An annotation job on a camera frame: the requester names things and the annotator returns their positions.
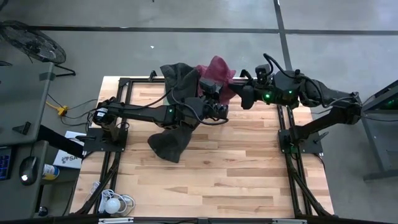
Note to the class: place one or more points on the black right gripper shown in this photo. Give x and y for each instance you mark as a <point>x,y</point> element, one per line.
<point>263,91</point>

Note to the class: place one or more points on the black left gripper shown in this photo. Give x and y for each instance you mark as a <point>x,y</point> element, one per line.
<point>214,107</point>

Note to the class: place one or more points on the dark grey baseball cap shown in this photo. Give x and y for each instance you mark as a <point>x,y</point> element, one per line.
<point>169,146</point>
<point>182,84</point>

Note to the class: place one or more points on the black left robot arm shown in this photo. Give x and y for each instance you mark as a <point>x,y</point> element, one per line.
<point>140,112</point>

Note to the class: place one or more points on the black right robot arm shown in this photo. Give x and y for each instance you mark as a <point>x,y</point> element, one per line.
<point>326,93</point>

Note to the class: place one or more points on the grey metal stand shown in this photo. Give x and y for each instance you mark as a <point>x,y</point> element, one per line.
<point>377,146</point>

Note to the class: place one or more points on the white light bulb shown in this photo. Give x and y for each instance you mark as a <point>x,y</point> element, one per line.
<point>112,205</point>

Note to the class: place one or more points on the white printed cardboard box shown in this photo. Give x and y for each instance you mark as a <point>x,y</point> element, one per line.
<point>66,160</point>

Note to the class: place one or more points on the black diagonal beam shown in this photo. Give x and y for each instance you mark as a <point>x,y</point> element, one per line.
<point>59,141</point>

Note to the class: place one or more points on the white and yellow can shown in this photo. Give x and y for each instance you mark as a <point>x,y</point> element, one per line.
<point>49,171</point>

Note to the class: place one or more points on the black floor fan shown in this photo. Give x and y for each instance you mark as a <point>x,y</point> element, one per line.
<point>34,43</point>

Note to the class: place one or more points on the grey desk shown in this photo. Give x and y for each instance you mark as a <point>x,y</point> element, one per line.
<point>21,99</point>

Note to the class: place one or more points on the black wedge stand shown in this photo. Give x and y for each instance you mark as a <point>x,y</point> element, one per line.
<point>21,128</point>

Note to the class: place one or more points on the black computer mouse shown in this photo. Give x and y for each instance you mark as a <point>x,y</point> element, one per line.
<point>29,170</point>

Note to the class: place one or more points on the small black round object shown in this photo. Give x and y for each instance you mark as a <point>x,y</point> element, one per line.
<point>42,211</point>

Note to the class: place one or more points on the black keyboard blue lit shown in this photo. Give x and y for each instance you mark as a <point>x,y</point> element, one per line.
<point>4,165</point>

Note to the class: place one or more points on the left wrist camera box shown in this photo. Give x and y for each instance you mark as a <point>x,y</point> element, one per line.
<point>210,85</point>

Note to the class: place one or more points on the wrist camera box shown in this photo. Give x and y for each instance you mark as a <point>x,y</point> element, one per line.
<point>262,70</point>
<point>210,85</point>

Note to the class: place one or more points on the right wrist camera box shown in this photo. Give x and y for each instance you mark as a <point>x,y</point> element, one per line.
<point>262,70</point>

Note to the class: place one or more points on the black aluminium table frame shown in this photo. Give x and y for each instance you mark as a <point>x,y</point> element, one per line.
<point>140,80</point>

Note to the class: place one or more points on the black rail with silver brackets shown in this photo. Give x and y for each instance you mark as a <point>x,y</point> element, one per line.
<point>202,221</point>

